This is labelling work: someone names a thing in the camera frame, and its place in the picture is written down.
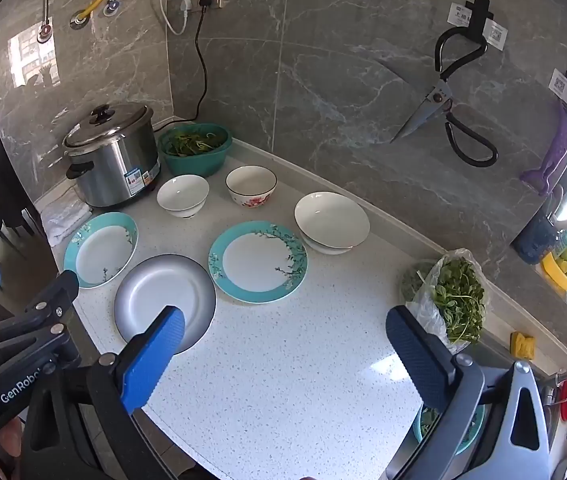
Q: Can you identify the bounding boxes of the small plain white bowl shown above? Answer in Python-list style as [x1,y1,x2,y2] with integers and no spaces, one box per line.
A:
[156,174,210,219]

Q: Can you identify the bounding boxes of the stainless steel rice cooker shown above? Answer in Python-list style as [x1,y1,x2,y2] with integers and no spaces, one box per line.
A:
[62,104,160,209]

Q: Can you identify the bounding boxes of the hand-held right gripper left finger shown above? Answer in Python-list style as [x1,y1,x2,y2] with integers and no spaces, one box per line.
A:
[21,305,187,480]

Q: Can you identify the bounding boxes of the yellow sponge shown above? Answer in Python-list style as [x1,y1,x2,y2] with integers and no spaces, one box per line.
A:
[509,331,535,359]

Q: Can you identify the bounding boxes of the dark hanging jacket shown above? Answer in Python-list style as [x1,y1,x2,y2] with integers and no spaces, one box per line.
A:
[0,110,29,231]

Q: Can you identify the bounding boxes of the clear bag of leafy greens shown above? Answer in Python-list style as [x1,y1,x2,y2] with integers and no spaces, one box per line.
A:
[406,248,489,356]

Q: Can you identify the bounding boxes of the purple hanging cloth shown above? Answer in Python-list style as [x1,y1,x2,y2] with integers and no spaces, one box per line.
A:
[519,95,567,196]

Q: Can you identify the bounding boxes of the white bowl with red flowers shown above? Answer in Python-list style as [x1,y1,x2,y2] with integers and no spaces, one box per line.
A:
[226,165,278,209]

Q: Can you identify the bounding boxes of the black handled kitchen scissors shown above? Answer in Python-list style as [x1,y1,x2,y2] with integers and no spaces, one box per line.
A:
[389,25,499,168]

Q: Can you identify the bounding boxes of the black wall hook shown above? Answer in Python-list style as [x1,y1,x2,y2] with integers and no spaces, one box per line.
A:
[463,0,497,43]

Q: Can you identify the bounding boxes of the teal floral rim plate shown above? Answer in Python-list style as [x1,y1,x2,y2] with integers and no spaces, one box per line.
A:
[64,212,139,289]
[208,221,308,304]

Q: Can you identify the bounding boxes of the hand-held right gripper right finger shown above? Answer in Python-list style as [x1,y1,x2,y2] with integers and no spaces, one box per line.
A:
[386,305,551,480]

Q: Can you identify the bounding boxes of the large shallow white bowl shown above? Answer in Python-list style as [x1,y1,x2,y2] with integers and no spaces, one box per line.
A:
[294,191,371,256]

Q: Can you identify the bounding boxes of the folded white towel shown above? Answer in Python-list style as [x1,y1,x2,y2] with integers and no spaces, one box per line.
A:
[38,192,92,247]

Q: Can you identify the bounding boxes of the black power cable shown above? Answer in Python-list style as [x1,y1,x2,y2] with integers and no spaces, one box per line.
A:
[176,0,214,123]

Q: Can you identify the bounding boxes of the dark blue container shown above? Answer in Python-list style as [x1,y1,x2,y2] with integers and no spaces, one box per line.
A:
[511,205,564,266]

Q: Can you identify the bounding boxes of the grey rim white plate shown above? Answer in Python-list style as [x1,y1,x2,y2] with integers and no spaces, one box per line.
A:
[114,254,217,357]

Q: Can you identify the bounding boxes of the yellow bowl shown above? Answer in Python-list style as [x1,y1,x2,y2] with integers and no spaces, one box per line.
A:
[541,247,567,292]

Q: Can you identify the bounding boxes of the green plastic basin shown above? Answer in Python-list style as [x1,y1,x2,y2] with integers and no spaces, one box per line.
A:
[158,122,232,177]

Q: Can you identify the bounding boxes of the leafy green vegetables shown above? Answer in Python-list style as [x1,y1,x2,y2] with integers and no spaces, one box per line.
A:
[164,127,227,157]

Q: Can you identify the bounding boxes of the white wall label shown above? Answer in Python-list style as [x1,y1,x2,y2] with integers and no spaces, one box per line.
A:
[482,22,508,52]
[447,2,473,26]
[549,69,567,107]

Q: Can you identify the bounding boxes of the teal bowl with greens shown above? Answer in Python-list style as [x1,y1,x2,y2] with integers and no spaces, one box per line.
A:
[412,402,487,456]

